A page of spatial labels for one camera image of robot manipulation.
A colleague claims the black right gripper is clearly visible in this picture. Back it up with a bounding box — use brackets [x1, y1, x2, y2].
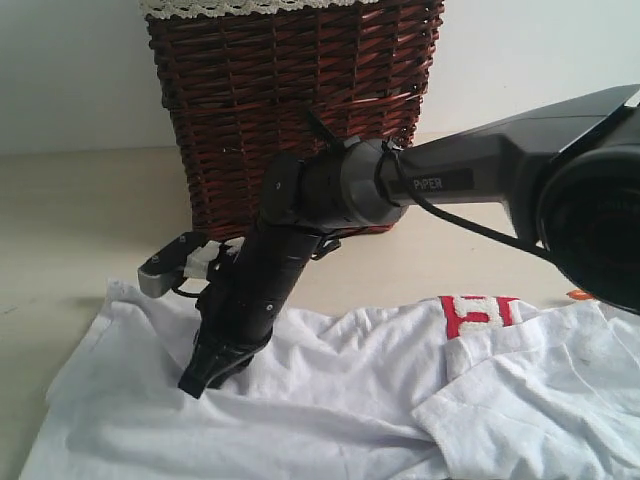
[178, 152, 344, 399]

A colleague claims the white t-shirt red lettering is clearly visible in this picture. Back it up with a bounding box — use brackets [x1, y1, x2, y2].
[21, 281, 639, 479]

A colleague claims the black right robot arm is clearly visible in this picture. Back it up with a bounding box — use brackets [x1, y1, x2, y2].
[178, 84, 639, 397]

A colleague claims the dark brown wicker basket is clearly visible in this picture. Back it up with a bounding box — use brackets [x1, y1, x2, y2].
[141, 0, 445, 240]

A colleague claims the orange garment tag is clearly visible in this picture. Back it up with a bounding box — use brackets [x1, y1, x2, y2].
[567, 289, 595, 301]

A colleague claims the black camera cable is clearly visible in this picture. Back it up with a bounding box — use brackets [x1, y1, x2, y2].
[304, 109, 551, 259]

